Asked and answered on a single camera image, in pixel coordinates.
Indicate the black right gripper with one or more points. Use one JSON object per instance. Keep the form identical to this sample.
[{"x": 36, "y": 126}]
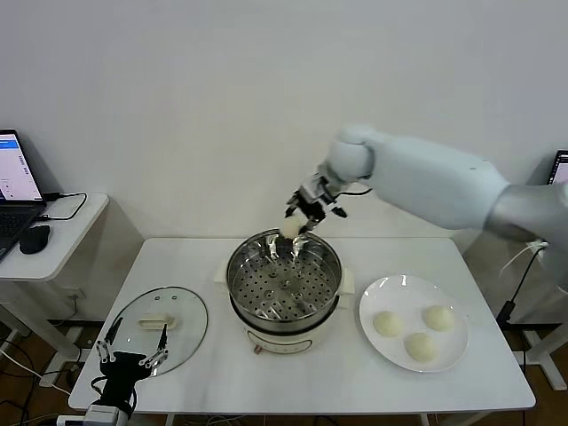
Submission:
[{"x": 317, "y": 197}]

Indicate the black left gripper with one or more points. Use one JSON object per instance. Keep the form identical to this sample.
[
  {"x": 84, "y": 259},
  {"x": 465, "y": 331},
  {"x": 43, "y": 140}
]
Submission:
[{"x": 120, "y": 373}]

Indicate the white steamed baozi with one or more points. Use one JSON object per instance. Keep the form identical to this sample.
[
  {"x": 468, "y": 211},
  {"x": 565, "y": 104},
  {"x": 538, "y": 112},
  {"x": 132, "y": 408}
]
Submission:
[
  {"x": 290, "y": 227},
  {"x": 388, "y": 324},
  {"x": 439, "y": 318},
  {"x": 421, "y": 347}
]

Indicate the round glass pot lid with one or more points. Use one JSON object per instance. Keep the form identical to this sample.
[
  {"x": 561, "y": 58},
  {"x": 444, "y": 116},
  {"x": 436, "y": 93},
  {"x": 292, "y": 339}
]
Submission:
[{"x": 186, "y": 328}]

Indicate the black computer mouse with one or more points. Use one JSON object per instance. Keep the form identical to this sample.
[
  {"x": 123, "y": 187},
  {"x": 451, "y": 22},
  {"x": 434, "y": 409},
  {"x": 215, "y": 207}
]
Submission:
[{"x": 35, "y": 239}]

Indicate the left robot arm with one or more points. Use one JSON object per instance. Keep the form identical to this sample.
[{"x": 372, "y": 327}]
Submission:
[{"x": 104, "y": 415}]

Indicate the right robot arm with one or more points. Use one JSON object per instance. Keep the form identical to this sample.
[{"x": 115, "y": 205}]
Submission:
[{"x": 421, "y": 177}]

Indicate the stainless steel steamer basket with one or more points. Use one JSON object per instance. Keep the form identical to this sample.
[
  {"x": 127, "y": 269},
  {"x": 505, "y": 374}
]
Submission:
[{"x": 310, "y": 302}]

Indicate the cream electric cooker base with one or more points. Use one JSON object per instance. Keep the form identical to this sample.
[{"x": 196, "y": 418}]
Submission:
[{"x": 284, "y": 344}]

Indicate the white round plate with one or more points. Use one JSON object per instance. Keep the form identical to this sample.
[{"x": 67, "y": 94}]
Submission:
[{"x": 386, "y": 350}]

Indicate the black laptop with mouse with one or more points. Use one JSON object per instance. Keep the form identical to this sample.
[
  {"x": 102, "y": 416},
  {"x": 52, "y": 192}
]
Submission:
[{"x": 13, "y": 177}]

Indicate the white wall outlet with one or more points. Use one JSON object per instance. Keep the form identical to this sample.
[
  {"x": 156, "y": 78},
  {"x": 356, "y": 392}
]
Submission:
[{"x": 74, "y": 294}]

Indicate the grey laptop showing camera views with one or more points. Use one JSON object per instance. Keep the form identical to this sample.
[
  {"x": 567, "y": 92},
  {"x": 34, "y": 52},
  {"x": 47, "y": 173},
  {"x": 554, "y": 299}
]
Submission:
[{"x": 560, "y": 171}]

